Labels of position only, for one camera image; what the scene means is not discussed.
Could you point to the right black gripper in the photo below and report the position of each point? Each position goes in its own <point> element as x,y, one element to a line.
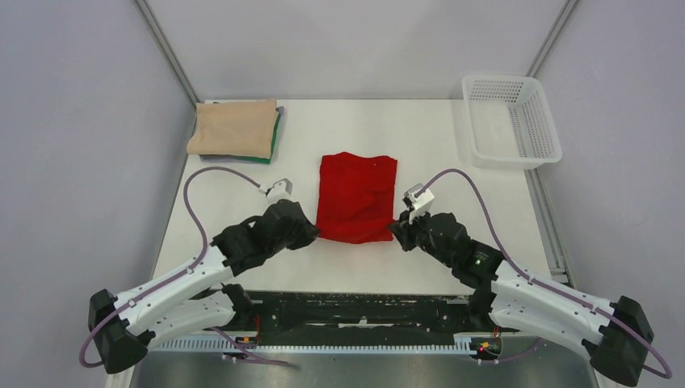
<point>403,229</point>

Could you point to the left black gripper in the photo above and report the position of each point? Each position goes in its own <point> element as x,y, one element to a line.
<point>308,232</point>

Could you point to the red t shirt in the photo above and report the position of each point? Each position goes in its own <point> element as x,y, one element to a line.
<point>356,198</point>

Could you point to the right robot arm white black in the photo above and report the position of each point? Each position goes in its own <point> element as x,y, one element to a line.
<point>612,336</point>

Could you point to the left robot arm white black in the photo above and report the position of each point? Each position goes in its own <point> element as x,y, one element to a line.
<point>196,295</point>

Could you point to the green folded t shirt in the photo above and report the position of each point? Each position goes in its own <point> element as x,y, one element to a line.
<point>267,160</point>

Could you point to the beige folded t shirt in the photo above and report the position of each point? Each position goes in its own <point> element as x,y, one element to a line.
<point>237,129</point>

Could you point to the white plastic laundry basket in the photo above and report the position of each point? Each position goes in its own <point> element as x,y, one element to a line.
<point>510,122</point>

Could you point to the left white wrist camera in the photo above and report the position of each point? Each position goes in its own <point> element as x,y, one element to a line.
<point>280,190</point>

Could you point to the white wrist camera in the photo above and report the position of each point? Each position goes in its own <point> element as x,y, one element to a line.
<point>280,190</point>
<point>418,201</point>

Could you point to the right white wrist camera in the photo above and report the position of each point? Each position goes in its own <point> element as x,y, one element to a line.
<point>418,201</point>

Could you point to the white slotted cable duct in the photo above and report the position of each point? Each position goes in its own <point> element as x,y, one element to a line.
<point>460,345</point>

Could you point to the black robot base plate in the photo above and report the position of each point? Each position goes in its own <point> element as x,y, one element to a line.
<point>354,319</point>

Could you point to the right aluminium frame post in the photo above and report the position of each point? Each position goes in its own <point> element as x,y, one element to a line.
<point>564,16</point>

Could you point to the aluminium frame post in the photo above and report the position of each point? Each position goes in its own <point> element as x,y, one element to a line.
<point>159,36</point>
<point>564,16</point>

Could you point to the left aluminium frame post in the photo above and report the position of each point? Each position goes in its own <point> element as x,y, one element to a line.
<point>159,36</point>

